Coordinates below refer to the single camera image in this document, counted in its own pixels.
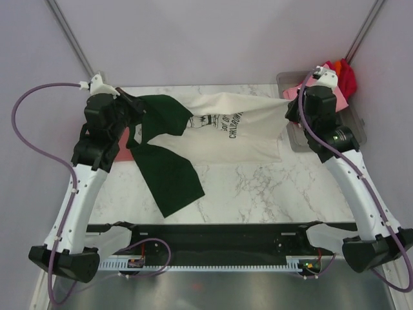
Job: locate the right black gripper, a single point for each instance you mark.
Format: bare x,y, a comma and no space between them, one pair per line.
292,113

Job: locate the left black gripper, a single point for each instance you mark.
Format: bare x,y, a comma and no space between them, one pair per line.
134,103

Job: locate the white and green t-shirt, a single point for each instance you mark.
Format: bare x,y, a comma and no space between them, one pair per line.
176,133

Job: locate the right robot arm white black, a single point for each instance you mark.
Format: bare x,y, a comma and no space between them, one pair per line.
379,237

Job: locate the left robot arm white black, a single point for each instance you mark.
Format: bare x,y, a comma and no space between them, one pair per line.
74,248

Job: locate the folded salmon red t-shirt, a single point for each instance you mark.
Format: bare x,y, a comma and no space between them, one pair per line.
124,153

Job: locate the clear grey plastic bin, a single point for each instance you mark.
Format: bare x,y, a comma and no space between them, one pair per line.
347,117

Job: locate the orange t-shirt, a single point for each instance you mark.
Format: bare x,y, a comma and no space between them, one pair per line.
337,67

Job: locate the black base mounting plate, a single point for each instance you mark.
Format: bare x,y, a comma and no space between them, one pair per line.
219,243

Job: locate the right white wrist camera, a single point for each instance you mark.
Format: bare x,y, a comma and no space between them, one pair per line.
325,77

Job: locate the left aluminium frame post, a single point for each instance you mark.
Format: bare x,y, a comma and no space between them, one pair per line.
69,35

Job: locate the aluminium frame post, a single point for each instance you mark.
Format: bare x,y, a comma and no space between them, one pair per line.
69,35
365,28

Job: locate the right aluminium frame post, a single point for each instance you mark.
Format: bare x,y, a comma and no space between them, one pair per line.
365,28

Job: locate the white slotted cable duct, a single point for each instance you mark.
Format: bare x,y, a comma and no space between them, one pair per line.
131,264

